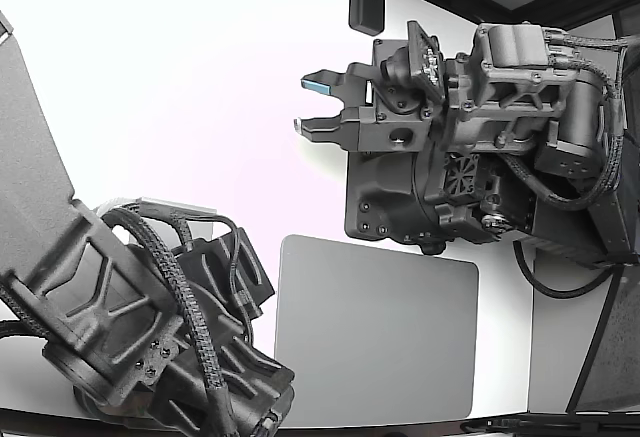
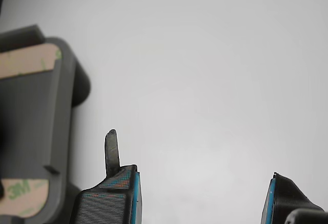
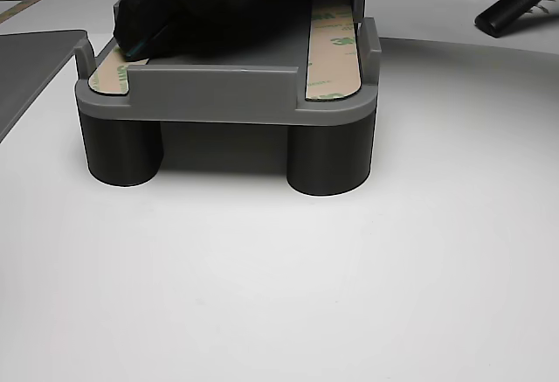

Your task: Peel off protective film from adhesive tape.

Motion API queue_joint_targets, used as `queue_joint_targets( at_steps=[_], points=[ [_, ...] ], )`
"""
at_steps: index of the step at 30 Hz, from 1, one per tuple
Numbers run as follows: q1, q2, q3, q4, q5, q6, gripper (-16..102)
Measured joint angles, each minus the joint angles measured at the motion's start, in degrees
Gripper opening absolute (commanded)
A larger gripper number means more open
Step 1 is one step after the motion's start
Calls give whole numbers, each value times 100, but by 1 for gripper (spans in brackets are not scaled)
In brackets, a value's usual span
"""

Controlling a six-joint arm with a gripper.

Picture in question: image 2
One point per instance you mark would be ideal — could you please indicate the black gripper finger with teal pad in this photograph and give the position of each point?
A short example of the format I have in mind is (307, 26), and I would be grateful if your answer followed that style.
(287, 203)

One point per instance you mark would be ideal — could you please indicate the black grainy gripper finger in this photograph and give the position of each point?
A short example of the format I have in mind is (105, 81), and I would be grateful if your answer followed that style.
(2, 142)

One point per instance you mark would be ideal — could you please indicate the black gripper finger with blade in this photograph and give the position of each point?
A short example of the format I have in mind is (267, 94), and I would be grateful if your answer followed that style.
(107, 203)

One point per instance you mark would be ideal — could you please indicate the grey printed fixture plate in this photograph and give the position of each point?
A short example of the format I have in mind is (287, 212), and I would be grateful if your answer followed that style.
(33, 121)

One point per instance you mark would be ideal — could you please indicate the beige 3M tape liner film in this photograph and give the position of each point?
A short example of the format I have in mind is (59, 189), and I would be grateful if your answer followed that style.
(20, 198)
(25, 62)

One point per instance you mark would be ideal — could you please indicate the white round base board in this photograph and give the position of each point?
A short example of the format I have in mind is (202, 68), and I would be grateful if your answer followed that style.
(205, 80)

